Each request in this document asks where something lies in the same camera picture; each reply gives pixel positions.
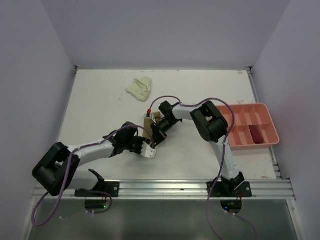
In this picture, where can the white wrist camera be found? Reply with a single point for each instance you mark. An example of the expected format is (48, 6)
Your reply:
(147, 151)
(149, 116)

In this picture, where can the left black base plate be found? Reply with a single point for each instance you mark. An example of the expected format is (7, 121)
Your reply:
(102, 188)

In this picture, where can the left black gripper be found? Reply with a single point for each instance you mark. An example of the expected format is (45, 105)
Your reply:
(141, 140)

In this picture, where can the olive and cream underwear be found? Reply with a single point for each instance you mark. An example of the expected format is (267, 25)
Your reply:
(147, 132)

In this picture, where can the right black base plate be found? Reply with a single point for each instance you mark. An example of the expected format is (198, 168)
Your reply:
(236, 187)

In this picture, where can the dark red rolled underwear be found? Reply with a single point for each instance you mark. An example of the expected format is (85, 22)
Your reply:
(256, 135)

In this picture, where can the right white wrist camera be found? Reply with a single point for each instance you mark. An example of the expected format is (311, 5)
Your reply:
(149, 116)

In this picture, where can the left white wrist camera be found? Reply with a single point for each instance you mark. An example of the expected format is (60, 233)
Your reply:
(147, 151)

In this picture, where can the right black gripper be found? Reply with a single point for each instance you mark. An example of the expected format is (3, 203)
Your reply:
(159, 135)

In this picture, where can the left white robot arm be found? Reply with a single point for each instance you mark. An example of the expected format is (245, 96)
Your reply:
(58, 169)

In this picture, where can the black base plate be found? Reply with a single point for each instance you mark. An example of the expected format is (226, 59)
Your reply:
(102, 188)
(236, 187)

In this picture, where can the pink divided tray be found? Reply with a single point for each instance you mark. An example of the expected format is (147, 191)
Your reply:
(254, 114)

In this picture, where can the aluminium mounting rail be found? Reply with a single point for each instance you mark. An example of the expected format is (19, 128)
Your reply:
(272, 189)

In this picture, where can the pale green underwear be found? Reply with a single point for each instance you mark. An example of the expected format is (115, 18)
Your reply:
(141, 88)

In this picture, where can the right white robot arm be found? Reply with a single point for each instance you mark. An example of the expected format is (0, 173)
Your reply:
(213, 128)

